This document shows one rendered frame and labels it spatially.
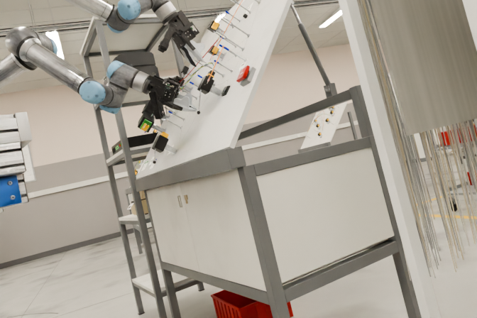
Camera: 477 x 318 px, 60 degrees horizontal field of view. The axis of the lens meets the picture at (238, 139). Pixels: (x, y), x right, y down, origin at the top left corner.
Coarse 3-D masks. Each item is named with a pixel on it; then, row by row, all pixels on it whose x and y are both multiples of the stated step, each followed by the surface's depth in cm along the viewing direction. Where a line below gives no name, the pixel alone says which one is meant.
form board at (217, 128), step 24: (240, 0) 220; (264, 0) 177; (288, 0) 149; (240, 24) 194; (264, 24) 159; (240, 48) 172; (264, 48) 144; (216, 72) 187; (216, 96) 168; (240, 96) 142; (192, 120) 183; (216, 120) 152; (240, 120) 131; (168, 144) 202; (192, 144) 164; (216, 144) 139; (168, 168) 180
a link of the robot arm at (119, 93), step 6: (108, 84) 157; (114, 84) 155; (114, 90) 153; (120, 90) 156; (126, 90) 158; (114, 96) 152; (120, 96) 156; (114, 102) 154; (120, 102) 157; (102, 108) 156; (108, 108) 155; (114, 108) 156
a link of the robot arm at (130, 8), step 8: (120, 0) 146; (128, 0) 146; (136, 0) 147; (144, 0) 149; (120, 8) 147; (128, 8) 145; (136, 8) 147; (144, 8) 150; (120, 16) 153; (128, 16) 147; (136, 16) 150
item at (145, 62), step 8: (120, 56) 251; (128, 56) 254; (136, 56) 256; (144, 56) 259; (152, 56) 261; (128, 64) 253; (136, 64) 255; (144, 64) 258; (152, 64) 260; (104, 80) 261
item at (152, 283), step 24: (96, 24) 240; (144, 24) 264; (168, 24) 263; (96, 48) 286; (120, 48) 297; (144, 48) 309; (144, 96) 289; (120, 120) 237; (120, 216) 281; (144, 216) 233; (144, 240) 231; (144, 288) 250; (144, 312) 277
